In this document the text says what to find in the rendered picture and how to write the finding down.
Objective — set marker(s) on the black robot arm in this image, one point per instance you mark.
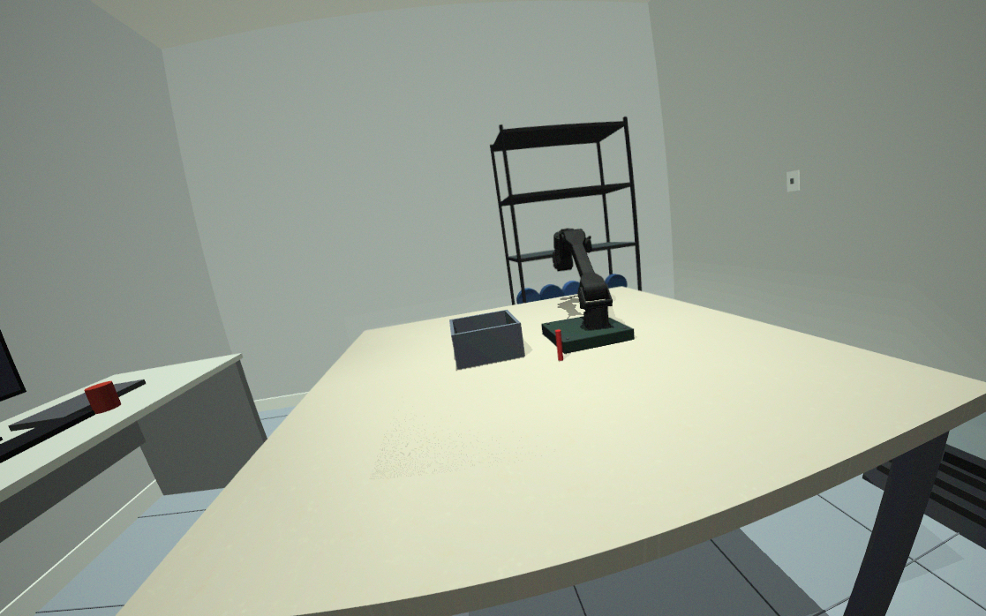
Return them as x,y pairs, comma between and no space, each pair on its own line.
568,242

